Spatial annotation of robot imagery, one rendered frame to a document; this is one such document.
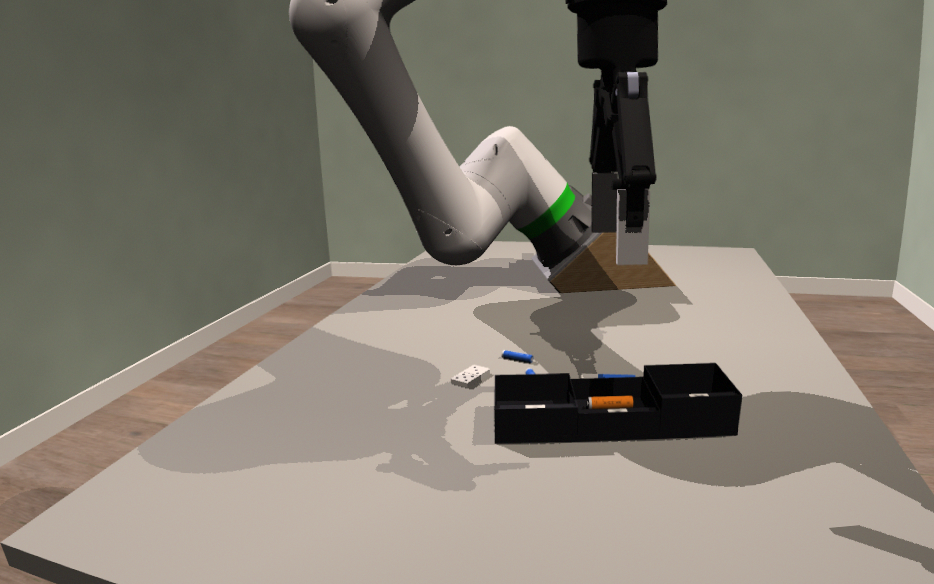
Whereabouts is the white domino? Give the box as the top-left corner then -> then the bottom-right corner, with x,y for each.
451,365 -> 490,388

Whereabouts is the black rack of bins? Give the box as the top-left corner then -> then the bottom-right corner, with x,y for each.
494,363 -> 742,444

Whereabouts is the orange battery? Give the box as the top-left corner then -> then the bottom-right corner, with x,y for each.
587,396 -> 633,409

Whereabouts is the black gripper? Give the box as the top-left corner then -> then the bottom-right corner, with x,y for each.
577,6 -> 658,265

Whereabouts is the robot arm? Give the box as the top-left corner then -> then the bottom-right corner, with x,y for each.
289,0 -> 592,266

